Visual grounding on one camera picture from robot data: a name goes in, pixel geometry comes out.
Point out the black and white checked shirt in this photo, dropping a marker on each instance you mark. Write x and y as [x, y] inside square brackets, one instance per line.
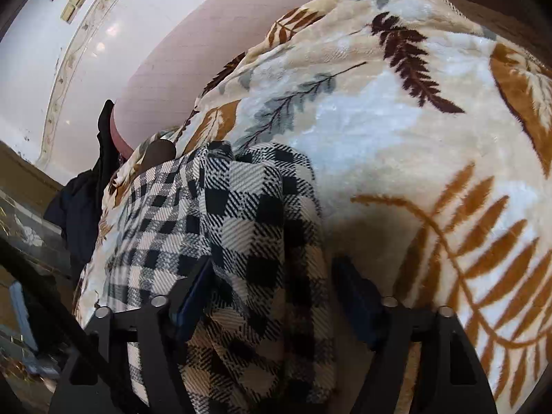
[250, 233]

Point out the dark wooden wardrobe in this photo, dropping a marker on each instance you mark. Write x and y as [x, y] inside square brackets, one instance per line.
[26, 172]

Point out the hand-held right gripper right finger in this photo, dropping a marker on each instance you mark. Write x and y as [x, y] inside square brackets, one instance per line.
[358, 306]

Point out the dark brown cloth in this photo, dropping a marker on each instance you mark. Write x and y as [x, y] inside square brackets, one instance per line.
[159, 152]

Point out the dark navy cloth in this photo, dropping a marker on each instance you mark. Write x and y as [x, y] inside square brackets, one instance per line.
[82, 207]

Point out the gold wall plate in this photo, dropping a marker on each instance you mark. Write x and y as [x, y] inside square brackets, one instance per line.
[75, 2]

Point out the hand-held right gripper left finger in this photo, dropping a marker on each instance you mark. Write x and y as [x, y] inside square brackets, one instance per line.
[194, 302]

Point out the leaf print fleece blanket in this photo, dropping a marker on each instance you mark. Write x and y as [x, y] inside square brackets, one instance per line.
[388, 146]

